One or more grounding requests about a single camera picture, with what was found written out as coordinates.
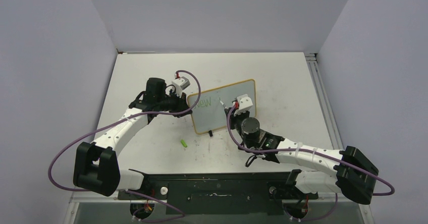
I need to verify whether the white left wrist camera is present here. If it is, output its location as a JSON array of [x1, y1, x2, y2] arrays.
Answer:
[[172, 77, 190, 94]]

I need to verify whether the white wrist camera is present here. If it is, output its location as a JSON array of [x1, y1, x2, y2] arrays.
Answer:
[[172, 77, 190, 94], [234, 94, 253, 115]]

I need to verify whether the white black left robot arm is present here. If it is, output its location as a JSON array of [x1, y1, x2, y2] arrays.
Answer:
[[73, 77, 192, 199]]

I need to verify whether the green marker cap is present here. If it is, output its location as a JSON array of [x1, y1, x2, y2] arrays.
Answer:
[[180, 139, 188, 148]]

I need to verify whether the yellow framed whiteboard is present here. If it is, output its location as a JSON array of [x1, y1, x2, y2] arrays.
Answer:
[[187, 79, 257, 135]]

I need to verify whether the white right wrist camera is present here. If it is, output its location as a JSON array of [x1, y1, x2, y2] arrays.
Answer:
[[234, 94, 253, 115]]

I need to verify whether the aluminium rail frame right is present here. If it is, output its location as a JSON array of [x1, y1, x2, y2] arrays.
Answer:
[[304, 53, 345, 149]]

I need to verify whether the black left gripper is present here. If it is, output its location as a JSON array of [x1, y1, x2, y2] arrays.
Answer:
[[157, 89, 192, 118]]

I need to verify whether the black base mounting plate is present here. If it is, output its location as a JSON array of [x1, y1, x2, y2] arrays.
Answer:
[[118, 170, 318, 215]]

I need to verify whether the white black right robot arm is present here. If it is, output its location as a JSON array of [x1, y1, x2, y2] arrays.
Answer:
[[224, 107, 380, 205]]

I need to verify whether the green white marker pen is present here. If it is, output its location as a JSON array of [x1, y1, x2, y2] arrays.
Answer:
[[219, 99, 229, 109]]

